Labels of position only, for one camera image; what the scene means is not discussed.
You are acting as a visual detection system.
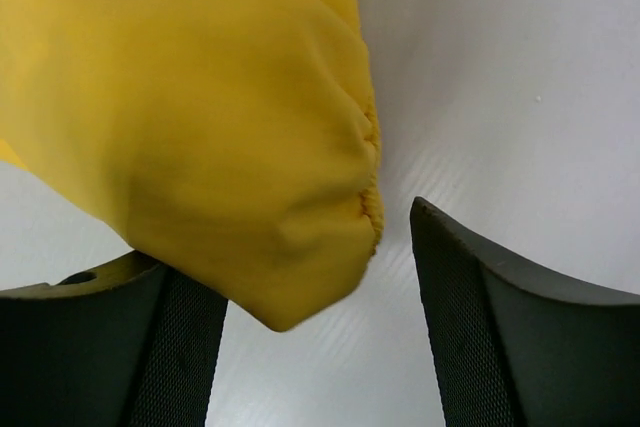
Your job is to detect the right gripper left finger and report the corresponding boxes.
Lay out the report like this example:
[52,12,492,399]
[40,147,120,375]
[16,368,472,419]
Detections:
[1,252,228,427]

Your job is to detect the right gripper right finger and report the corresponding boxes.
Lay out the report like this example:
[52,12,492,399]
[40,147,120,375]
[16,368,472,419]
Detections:
[410,198,639,426]

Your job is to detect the yellow shorts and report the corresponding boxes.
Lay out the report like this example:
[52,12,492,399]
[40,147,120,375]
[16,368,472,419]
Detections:
[1,0,383,332]

